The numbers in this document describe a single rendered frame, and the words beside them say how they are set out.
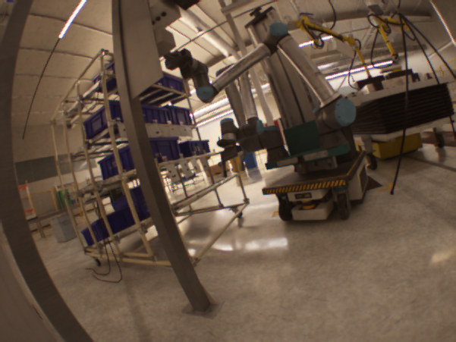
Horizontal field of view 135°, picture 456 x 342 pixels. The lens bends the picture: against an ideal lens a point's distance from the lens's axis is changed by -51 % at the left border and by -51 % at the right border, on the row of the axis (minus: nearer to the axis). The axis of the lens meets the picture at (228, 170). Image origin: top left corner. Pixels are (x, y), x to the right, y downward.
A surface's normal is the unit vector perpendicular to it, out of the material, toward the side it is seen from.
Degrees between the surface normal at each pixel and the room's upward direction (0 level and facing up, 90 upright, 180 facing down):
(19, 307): 90
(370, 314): 0
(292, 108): 90
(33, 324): 90
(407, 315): 0
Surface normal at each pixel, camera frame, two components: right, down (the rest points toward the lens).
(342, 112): 0.04, 0.13
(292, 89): -0.71, 0.26
